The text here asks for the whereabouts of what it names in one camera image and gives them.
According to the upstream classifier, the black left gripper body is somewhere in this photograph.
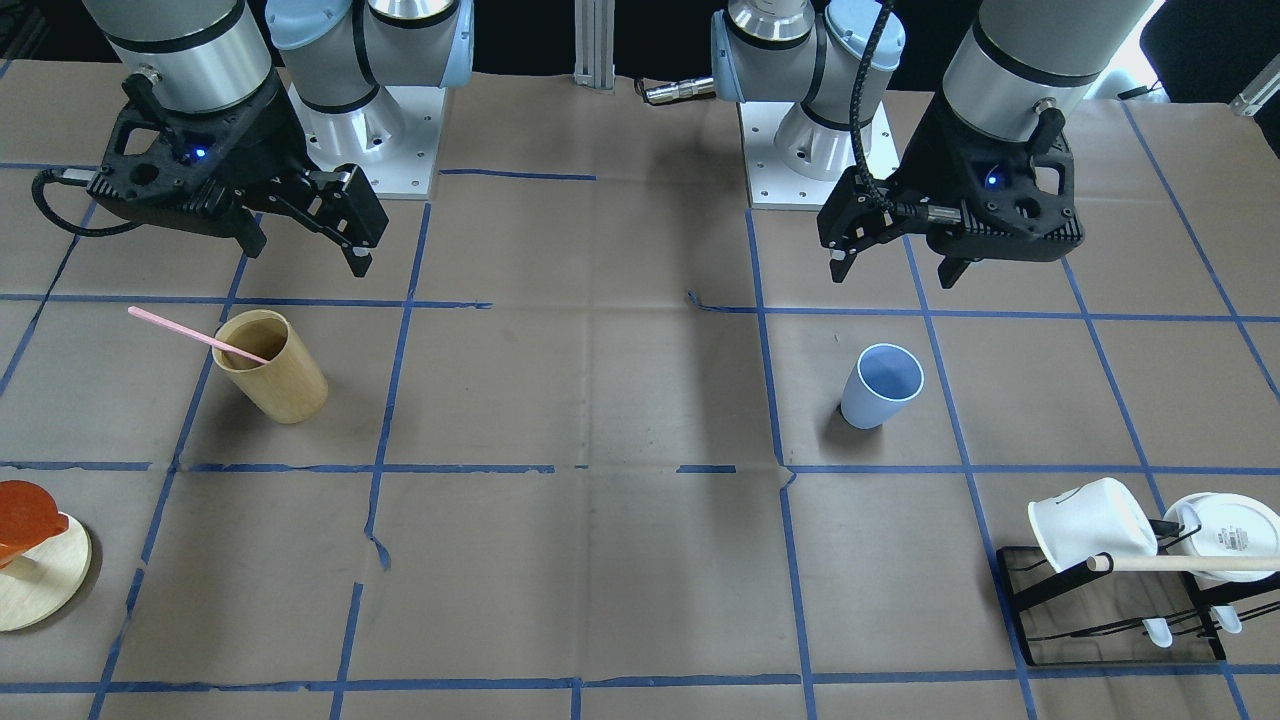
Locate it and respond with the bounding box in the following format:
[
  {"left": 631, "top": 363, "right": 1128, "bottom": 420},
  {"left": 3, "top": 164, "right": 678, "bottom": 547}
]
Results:
[{"left": 817, "top": 94, "right": 1085, "bottom": 265}]

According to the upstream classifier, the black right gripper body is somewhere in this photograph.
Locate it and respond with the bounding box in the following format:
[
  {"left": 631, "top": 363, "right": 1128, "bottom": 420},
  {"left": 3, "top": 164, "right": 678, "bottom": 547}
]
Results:
[{"left": 88, "top": 70, "right": 388, "bottom": 255}]

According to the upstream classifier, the pink chopstick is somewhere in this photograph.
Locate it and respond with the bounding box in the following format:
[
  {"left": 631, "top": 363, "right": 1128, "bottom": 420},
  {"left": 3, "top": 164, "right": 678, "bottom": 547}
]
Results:
[{"left": 127, "top": 306, "right": 269, "bottom": 365}]

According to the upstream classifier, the light blue plastic cup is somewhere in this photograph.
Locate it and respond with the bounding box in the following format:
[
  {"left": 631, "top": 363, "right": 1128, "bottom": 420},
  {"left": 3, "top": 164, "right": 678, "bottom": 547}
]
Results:
[{"left": 840, "top": 343, "right": 925, "bottom": 430}]

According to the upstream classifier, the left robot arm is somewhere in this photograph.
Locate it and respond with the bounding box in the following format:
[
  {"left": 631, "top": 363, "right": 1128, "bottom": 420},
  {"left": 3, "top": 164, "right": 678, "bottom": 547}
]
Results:
[{"left": 710, "top": 1, "right": 1147, "bottom": 288}]

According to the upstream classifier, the wooden bamboo cup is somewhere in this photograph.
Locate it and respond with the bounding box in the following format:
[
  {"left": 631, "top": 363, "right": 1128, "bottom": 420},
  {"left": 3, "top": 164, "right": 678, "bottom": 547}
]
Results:
[{"left": 211, "top": 309, "right": 329, "bottom": 424}]

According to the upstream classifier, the orange cup on stand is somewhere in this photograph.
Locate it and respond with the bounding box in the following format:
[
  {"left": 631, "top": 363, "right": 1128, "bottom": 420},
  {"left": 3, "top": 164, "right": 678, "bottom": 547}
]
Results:
[{"left": 1, "top": 479, "right": 69, "bottom": 568}]

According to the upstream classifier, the white cup with label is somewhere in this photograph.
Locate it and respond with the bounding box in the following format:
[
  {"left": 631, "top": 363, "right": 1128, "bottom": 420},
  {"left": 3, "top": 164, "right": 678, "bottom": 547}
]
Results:
[{"left": 1164, "top": 492, "right": 1279, "bottom": 559}]

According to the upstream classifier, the wooden cup stand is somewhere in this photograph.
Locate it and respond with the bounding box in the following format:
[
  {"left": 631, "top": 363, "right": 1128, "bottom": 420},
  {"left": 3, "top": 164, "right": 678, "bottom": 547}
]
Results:
[{"left": 1, "top": 512, "right": 93, "bottom": 632}]

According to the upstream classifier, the white mug on rack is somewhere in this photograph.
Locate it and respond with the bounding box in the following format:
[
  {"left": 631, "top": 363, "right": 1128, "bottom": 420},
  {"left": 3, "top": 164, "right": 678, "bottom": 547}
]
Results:
[{"left": 1027, "top": 477, "right": 1158, "bottom": 571}]

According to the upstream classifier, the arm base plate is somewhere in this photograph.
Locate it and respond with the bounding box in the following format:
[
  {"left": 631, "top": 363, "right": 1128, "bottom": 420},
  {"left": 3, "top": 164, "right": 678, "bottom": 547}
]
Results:
[
  {"left": 288, "top": 86, "right": 451, "bottom": 200},
  {"left": 737, "top": 102, "right": 855, "bottom": 211}
]

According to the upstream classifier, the left gripper braided cable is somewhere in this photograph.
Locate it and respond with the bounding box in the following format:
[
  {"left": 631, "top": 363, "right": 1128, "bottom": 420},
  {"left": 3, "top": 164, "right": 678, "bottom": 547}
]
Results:
[{"left": 849, "top": 0, "right": 934, "bottom": 223}]

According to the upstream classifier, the silver cable connector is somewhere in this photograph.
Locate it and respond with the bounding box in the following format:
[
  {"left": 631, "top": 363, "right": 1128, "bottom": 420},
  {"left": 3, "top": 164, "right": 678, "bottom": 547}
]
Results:
[{"left": 634, "top": 77, "right": 716, "bottom": 106}]

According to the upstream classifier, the aluminium frame post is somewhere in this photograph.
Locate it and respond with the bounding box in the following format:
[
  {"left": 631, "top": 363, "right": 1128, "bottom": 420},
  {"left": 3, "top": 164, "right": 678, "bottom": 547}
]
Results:
[{"left": 573, "top": 0, "right": 616, "bottom": 94}]

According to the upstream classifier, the black wire mug rack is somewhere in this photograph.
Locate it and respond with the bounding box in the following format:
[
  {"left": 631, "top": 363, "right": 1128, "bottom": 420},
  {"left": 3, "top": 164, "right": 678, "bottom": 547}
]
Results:
[{"left": 997, "top": 546, "right": 1277, "bottom": 667}]

